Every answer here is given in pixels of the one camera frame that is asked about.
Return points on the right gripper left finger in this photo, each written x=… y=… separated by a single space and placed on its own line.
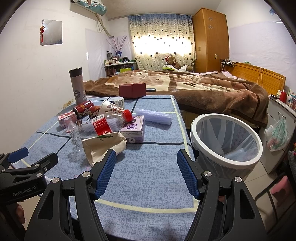
x=66 y=210

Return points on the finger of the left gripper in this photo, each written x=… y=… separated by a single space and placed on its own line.
x=17 y=155
x=46 y=163

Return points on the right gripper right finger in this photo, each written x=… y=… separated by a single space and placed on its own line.
x=226 y=209

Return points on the pink strawberry milk carton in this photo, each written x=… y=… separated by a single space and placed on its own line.
x=65 y=118

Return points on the beige paper bag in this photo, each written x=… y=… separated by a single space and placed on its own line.
x=95 y=148

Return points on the red soda can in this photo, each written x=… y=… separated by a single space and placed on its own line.
x=82 y=110

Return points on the clear plastic cola bottle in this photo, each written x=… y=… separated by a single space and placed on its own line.
x=104 y=124

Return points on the patterned paper cup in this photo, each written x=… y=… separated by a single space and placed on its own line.
x=110 y=108

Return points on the purple carton box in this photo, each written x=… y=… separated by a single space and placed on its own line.
x=134 y=131

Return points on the white yogurt cup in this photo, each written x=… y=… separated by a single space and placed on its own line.
x=118 y=101

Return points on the lavender foam net sleeve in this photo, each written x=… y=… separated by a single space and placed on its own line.
x=155 y=116

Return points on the red cartoon can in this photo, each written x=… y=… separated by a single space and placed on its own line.
x=94 y=111

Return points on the white trash bin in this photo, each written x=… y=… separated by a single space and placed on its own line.
x=227 y=146

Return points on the left hand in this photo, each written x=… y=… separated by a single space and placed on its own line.
x=20 y=213

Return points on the clear plastic cup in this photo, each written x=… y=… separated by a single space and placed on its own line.
x=73 y=130

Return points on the black metal chair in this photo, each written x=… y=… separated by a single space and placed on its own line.
x=276 y=203

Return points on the blue patterned tablecloth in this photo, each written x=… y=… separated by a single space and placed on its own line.
x=146 y=197

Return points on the hanging plastic bag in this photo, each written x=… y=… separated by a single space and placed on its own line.
x=276 y=135

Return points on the grey thermos bottle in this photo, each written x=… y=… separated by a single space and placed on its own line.
x=78 y=85

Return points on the dark red box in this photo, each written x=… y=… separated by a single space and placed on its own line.
x=132 y=91

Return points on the grey side cabinet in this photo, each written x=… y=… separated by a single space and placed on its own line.
x=276 y=110

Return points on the cluttered wooden shelf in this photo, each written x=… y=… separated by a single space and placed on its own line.
x=117 y=68

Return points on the brown bed blanket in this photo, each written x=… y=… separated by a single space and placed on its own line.
x=199 y=94

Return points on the black remote control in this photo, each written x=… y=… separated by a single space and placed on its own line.
x=151 y=90

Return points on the red cup on cabinet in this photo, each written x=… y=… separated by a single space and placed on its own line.
x=283 y=96

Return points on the purple branch vase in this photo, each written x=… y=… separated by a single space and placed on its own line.
x=117 y=44

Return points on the wooden headboard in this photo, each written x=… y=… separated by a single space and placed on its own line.
x=271 y=81

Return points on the teddy bear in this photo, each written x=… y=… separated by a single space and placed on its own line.
x=171 y=60

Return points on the heart patterned curtain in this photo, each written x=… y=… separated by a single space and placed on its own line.
x=155 y=37

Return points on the wooden wardrobe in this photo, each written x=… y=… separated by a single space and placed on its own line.
x=211 y=40

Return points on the wall socket plate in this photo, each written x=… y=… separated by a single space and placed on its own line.
x=69 y=103

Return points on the wall mirror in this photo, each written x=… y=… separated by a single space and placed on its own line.
x=51 y=32

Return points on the wall air conditioner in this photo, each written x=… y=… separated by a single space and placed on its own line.
x=96 y=7

